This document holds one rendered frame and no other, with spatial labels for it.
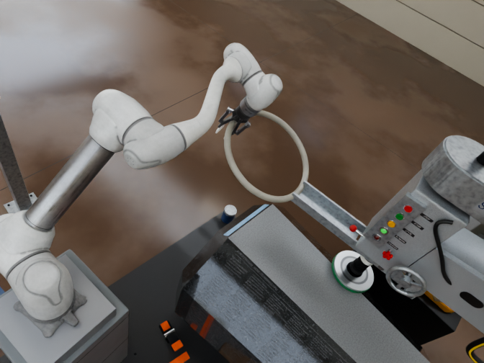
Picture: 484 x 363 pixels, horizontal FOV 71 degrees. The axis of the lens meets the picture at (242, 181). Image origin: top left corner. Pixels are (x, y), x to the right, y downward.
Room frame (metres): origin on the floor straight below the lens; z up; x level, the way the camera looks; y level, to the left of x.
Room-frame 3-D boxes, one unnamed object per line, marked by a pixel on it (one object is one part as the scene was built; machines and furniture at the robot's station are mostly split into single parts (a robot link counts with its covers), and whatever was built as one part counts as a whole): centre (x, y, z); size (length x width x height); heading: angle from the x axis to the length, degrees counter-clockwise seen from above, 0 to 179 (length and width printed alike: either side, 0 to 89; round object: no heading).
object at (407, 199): (0.92, -0.58, 1.42); 0.08 x 0.03 x 0.28; 69
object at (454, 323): (1.41, -1.26, 0.37); 0.66 x 0.66 x 0.74; 62
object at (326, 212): (1.04, -0.58, 1.13); 0.69 x 0.19 x 0.05; 69
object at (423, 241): (0.97, -0.76, 1.37); 0.36 x 0.22 x 0.45; 69
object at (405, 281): (0.85, -0.76, 1.25); 0.15 x 0.10 x 0.15; 69
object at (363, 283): (1.00, -0.69, 0.92); 0.21 x 0.21 x 0.01
